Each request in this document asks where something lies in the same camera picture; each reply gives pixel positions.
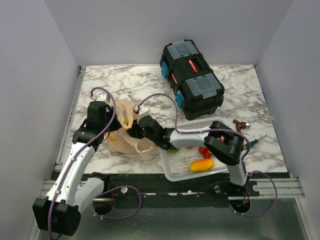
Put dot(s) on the yellow fake pear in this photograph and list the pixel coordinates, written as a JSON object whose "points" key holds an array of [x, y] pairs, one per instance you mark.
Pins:
{"points": [[126, 121]]}

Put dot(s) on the green fake lime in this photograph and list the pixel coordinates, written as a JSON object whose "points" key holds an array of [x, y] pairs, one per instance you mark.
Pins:
{"points": [[173, 150]]}

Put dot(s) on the translucent orange plastic bag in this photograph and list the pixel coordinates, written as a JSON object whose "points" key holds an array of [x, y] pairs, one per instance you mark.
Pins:
{"points": [[120, 141]]}

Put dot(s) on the black plastic toolbox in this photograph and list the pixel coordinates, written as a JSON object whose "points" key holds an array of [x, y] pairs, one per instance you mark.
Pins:
{"points": [[197, 90]]}

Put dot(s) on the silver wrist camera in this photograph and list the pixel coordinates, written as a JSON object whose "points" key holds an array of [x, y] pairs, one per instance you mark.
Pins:
{"points": [[141, 111], [102, 97]]}

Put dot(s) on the orange yellow fake mango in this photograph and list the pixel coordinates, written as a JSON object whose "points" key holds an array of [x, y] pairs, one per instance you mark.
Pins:
{"points": [[201, 165]]}

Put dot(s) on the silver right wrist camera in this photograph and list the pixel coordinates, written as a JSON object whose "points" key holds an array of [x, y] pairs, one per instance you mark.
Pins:
{"points": [[141, 111]]}

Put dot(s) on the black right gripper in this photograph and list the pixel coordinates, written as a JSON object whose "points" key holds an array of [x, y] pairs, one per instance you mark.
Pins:
{"points": [[134, 131]]}

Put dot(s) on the red fake lychee bunch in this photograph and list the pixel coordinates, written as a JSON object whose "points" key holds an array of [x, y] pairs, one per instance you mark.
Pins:
{"points": [[205, 152]]}

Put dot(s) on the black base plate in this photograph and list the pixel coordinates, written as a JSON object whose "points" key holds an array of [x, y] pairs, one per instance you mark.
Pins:
{"points": [[158, 192]]}

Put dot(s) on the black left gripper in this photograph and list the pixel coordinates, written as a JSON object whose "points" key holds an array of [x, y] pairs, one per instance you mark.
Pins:
{"points": [[117, 125]]}

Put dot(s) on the brown metal fitting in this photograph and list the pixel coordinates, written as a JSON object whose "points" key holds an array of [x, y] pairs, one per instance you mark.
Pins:
{"points": [[241, 125]]}

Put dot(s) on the green handled screwdriver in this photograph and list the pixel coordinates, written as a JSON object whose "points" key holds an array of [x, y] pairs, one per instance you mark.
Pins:
{"points": [[253, 142]]}

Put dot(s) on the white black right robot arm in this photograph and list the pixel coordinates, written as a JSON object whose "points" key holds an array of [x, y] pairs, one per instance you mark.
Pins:
{"points": [[223, 142]]}

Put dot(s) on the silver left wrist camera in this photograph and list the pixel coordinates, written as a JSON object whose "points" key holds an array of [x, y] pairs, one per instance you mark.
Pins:
{"points": [[102, 97]]}

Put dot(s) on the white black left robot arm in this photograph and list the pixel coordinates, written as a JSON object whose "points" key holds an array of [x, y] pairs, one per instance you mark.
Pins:
{"points": [[61, 209]]}

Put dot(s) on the aluminium frame rail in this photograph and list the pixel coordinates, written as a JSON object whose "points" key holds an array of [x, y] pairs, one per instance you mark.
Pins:
{"points": [[277, 188]]}

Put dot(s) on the white plastic basket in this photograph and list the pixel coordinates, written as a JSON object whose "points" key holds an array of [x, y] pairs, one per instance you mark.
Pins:
{"points": [[176, 165]]}

